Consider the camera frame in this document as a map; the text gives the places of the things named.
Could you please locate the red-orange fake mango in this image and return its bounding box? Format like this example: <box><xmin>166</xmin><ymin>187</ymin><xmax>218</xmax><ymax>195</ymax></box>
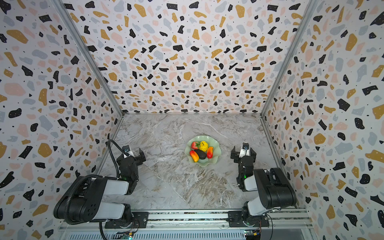
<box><xmin>206</xmin><ymin>147</ymin><xmax>214</xmax><ymax>159</ymax></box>

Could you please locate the yellow fake apple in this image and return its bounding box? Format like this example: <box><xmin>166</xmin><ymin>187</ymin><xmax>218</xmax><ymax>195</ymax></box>
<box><xmin>199</xmin><ymin>141</ymin><xmax>209</xmax><ymax>152</ymax></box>

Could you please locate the dark fake avocado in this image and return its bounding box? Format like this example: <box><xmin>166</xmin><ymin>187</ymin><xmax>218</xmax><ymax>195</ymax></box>
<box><xmin>194</xmin><ymin>149</ymin><xmax>207</xmax><ymax>160</ymax></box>

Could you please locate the red-yellow fake mango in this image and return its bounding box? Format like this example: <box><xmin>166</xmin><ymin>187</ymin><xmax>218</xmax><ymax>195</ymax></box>
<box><xmin>190</xmin><ymin>150</ymin><xmax>200</xmax><ymax>163</ymax></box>

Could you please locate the red fake strawberry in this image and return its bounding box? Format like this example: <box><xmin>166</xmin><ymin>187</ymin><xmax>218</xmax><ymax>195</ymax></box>
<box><xmin>191</xmin><ymin>142</ymin><xmax>200</xmax><ymax>150</ymax></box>

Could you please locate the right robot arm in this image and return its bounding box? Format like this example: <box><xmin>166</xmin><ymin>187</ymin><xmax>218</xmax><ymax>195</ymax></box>
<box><xmin>228</xmin><ymin>143</ymin><xmax>297</xmax><ymax>227</ymax></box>

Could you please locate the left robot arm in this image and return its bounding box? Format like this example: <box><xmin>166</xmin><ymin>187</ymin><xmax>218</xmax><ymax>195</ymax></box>
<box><xmin>54</xmin><ymin>146</ymin><xmax>146</xmax><ymax>226</ymax></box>

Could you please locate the light green wavy bowl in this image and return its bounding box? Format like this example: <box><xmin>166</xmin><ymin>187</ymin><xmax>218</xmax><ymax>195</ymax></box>
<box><xmin>185</xmin><ymin>136</ymin><xmax>222</xmax><ymax>167</ymax></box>

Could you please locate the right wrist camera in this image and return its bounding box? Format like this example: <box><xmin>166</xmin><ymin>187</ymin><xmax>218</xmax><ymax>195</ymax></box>
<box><xmin>239</xmin><ymin>143</ymin><xmax>251</xmax><ymax>158</ymax></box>

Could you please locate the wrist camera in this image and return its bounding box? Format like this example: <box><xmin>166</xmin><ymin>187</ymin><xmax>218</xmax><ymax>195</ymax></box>
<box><xmin>239</xmin><ymin>143</ymin><xmax>251</xmax><ymax>158</ymax></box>
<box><xmin>122</xmin><ymin>145</ymin><xmax>135</xmax><ymax>158</ymax></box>

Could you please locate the black corrugated cable hose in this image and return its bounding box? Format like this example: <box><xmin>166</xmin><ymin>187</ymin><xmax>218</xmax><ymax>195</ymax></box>
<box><xmin>104</xmin><ymin>139</ymin><xmax>128</xmax><ymax>179</ymax></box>

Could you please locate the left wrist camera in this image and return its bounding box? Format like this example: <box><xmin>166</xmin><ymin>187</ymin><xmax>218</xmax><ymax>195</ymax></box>
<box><xmin>122</xmin><ymin>145</ymin><xmax>135</xmax><ymax>158</ymax></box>

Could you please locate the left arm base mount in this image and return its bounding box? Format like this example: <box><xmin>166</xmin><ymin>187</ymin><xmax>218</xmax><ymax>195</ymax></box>
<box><xmin>104</xmin><ymin>212</ymin><xmax>149</xmax><ymax>231</ymax></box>

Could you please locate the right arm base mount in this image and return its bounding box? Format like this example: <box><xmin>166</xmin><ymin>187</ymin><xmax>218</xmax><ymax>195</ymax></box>
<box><xmin>226</xmin><ymin>211</ymin><xmax>270</xmax><ymax>228</ymax></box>

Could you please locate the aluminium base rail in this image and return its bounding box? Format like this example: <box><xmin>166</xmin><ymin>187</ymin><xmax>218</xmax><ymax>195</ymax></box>
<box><xmin>58</xmin><ymin>208</ymin><xmax>317</xmax><ymax>240</ymax></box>

